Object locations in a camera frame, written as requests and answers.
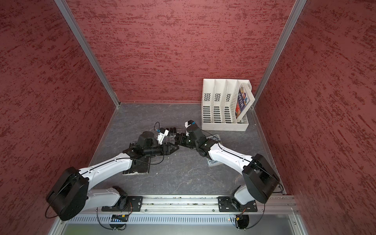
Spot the left corner aluminium profile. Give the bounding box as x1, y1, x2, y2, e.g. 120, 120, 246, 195
54, 0, 121, 109

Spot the clear acrylic lipstick organizer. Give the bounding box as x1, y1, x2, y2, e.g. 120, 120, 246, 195
164, 127, 177, 143

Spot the white file organizer rack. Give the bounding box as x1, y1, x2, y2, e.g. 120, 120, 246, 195
201, 78, 252, 131

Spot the black Maugham book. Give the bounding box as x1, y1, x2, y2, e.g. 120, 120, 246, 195
122, 157, 150, 176

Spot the blue Treehouse book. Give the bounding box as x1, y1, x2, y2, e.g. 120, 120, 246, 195
205, 134, 222, 167

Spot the corner aluminium profile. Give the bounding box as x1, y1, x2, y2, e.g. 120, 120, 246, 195
252, 0, 307, 109
54, 0, 121, 109

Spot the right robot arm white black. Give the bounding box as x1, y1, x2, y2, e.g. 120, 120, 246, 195
175, 123, 280, 205

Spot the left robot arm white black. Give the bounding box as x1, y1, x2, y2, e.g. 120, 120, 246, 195
46, 131, 179, 221

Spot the base cable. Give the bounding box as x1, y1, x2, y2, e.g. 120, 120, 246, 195
96, 202, 133, 231
234, 202, 266, 230

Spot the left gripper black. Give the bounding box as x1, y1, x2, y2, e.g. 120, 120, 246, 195
144, 142, 180, 156

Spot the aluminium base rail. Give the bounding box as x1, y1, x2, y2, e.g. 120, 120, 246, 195
88, 194, 299, 214

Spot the right corner aluminium profile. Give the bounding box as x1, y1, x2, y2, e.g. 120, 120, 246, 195
252, 0, 307, 109

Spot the left base cable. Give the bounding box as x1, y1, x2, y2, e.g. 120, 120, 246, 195
96, 202, 133, 231

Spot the colourful book in rack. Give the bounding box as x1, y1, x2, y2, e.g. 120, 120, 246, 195
235, 83, 255, 122

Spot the right base cable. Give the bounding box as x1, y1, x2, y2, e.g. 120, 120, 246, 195
234, 202, 266, 230

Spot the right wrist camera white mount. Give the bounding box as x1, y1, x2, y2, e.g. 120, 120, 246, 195
185, 120, 196, 128

